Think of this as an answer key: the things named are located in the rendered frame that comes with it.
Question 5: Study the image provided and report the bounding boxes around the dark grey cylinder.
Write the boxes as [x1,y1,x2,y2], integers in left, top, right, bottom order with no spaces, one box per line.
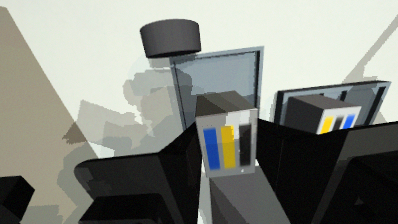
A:
[140,19,202,59]

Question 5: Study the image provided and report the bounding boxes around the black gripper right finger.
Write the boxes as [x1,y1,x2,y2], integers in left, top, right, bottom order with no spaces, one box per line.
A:
[256,118,398,224]

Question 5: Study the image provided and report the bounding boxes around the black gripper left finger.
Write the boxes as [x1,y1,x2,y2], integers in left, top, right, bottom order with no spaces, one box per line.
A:
[74,122,202,224]

